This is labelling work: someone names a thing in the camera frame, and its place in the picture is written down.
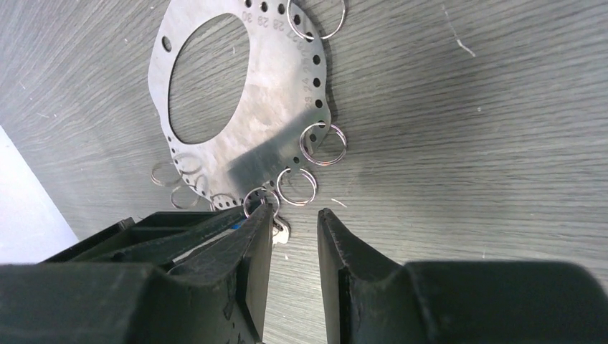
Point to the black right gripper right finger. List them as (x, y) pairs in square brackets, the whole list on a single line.
[(369, 298)]

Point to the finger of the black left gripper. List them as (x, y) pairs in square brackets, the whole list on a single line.
[(157, 239)]

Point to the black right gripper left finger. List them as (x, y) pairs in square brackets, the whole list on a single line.
[(214, 293)]

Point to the perforated metal key plate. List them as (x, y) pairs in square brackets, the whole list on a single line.
[(284, 92)]

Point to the blue plastic key tag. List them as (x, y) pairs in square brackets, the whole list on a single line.
[(281, 231)]

